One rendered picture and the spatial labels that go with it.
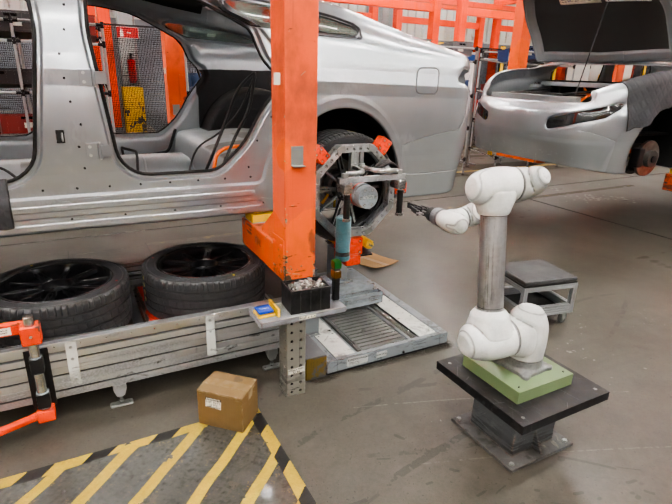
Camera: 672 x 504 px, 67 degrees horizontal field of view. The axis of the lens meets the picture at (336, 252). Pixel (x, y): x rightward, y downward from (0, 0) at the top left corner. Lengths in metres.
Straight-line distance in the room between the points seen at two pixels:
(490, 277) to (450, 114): 1.66
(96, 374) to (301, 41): 1.72
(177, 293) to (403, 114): 1.70
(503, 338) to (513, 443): 0.48
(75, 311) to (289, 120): 1.28
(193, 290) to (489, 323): 1.41
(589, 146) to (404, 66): 2.20
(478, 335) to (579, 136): 3.11
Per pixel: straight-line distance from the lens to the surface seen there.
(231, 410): 2.35
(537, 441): 2.43
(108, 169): 2.72
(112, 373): 2.57
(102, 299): 2.59
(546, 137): 4.97
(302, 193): 2.39
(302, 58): 2.33
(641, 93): 5.01
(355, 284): 3.25
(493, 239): 1.99
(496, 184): 1.94
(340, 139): 2.95
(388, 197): 3.09
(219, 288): 2.61
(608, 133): 4.91
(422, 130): 3.34
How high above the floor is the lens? 1.51
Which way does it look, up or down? 20 degrees down
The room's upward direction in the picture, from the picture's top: 2 degrees clockwise
